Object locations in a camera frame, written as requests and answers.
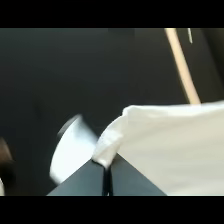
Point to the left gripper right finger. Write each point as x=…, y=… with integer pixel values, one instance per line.
x=131, y=181

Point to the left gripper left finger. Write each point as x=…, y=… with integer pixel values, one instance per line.
x=85, y=181

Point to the white garment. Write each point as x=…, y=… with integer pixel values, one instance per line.
x=173, y=143

